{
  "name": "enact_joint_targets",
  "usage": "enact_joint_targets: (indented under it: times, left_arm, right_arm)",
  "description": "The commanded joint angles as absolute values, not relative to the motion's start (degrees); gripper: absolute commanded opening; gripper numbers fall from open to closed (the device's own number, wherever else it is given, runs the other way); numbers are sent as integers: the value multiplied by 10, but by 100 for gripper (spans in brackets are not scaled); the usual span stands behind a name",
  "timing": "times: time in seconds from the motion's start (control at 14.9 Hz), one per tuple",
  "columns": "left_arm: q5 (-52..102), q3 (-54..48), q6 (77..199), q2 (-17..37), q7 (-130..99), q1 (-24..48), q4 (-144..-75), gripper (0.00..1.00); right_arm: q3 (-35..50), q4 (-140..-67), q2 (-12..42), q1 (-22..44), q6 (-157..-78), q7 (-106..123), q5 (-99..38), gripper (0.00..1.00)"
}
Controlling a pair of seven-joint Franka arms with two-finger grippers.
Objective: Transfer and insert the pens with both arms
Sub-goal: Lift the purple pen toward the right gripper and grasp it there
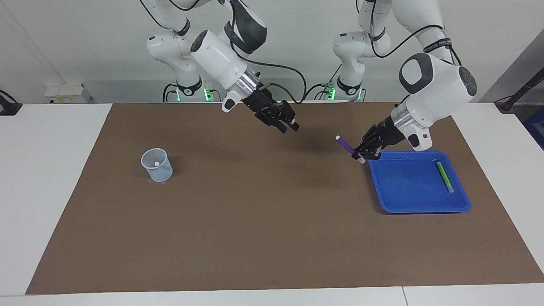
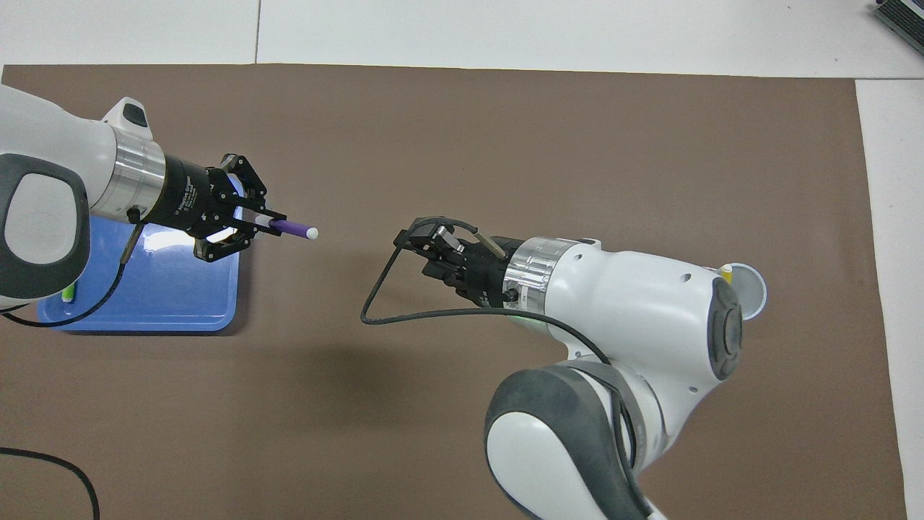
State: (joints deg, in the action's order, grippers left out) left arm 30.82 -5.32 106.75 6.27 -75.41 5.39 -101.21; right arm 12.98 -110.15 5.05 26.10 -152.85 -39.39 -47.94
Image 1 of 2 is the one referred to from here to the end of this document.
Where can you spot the blue plastic tray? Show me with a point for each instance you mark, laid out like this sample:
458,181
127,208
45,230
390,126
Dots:
408,187

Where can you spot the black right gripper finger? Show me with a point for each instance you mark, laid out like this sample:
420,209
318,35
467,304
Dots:
294,124
281,128

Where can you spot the brown table mat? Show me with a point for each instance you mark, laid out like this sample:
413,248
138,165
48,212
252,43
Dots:
255,212

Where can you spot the translucent plastic cup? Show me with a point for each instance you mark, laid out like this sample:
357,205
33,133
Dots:
159,172

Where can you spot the white power strip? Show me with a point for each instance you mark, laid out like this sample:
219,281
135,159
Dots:
68,93

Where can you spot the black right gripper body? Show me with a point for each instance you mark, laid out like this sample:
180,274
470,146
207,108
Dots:
270,110

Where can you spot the black clamp mount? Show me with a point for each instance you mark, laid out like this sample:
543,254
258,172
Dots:
8,108

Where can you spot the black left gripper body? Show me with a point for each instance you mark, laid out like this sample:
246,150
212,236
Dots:
380,138

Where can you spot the blue box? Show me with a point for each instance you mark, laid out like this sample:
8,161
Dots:
536,127

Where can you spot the purple marker pen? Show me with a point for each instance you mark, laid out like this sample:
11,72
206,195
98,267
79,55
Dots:
346,145

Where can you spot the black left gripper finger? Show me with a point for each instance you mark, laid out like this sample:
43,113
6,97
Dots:
374,153
359,157

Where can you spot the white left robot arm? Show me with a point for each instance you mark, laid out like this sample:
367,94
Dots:
437,85

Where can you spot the black pole stand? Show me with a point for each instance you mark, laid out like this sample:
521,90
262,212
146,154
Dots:
520,91

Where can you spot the green marker pen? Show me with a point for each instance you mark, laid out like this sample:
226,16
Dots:
444,176

